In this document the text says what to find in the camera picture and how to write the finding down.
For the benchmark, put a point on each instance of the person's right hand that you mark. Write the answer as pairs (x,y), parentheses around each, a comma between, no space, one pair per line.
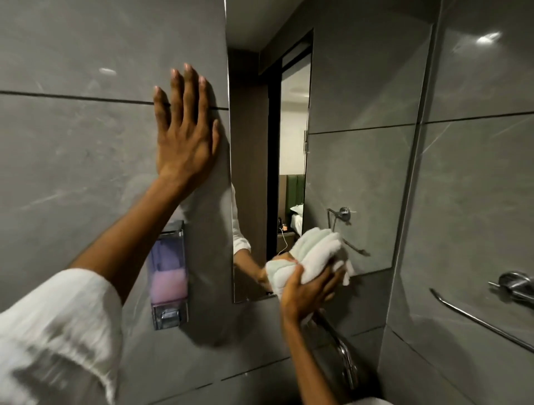
(302,294)

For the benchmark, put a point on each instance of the person's left middle finger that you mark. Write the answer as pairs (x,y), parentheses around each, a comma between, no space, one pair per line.
(190,96)

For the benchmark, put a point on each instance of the person's left forearm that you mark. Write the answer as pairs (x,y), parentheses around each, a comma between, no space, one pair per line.
(133,233)

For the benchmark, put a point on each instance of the person's left hand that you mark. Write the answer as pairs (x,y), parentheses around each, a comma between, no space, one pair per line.
(183,146)

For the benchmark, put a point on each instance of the person's right forearm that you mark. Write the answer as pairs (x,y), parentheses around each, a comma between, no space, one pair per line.
(306,363)

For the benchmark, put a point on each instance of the white towel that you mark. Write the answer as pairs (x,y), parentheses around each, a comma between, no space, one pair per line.
(317,250)

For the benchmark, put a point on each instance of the white shirt sleeve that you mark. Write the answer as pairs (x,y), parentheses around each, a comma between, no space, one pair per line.
(58,338)

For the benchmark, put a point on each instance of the person's left little finger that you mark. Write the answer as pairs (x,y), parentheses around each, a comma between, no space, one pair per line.
(161,109)

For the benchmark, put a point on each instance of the frameless wall mirror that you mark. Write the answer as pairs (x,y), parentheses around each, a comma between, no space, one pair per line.
(354,137)

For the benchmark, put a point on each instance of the person's right thumb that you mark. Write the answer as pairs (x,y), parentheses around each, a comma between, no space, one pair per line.
(295,277)

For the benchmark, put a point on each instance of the chrome towel rail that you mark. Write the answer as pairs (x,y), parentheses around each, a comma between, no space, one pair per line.
(488,321)

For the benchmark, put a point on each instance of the chrome faucet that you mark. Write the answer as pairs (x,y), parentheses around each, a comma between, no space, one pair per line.
(344,354)

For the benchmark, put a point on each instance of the wall soap dispenser pink liquid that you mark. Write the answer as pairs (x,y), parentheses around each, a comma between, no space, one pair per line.
(169,275)

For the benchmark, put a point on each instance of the person's left thumb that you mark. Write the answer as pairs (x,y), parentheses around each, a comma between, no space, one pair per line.
(215,137)

